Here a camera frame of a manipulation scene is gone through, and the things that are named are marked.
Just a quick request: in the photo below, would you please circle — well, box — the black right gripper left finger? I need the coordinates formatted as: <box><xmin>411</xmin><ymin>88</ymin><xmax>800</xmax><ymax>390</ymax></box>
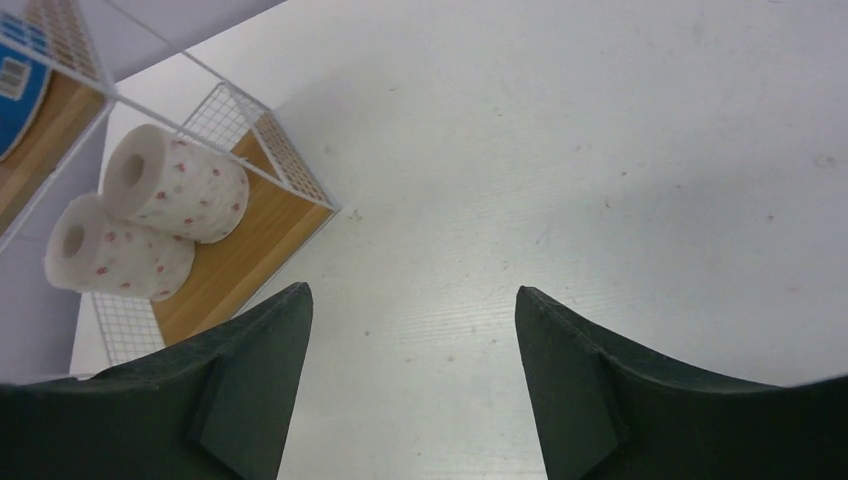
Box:
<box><xmin>1</xmin><ymin>282</ymin><xmax>313</xmax><ymax>479</ymax></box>

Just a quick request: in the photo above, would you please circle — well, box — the white red-dotted toilet roll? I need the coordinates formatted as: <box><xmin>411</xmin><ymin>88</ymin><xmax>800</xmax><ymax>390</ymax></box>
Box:
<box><xmin>102</xmin><ymin>124</ymin><xmax>250</xmax><ymax>244</ymax></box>
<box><xmin>44</xmin><ymin>193</ymin><xmax>195</xmax><ymax>301</ymax></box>

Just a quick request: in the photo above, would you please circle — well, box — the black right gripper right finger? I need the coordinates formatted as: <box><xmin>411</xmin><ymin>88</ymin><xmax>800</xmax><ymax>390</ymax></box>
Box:
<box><xmin>515</xmin><ymin>286</ymin><xmax>847</xmax><ymax>479</ymax></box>

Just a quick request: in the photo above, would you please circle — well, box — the white wire wooden shelf rack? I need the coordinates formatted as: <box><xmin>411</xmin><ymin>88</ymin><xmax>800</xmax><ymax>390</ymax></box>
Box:
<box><xmin>1</xmin><ymin>1</ymin><xmax>336</xmax><ymax>376</ymax></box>

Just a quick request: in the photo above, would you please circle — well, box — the blue toilet roll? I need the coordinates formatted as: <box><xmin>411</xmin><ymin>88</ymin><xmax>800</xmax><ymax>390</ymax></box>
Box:
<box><xmin>1</xmin><ymin>13</ymin><xmax>52</xmax><ymax>162</ymax></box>

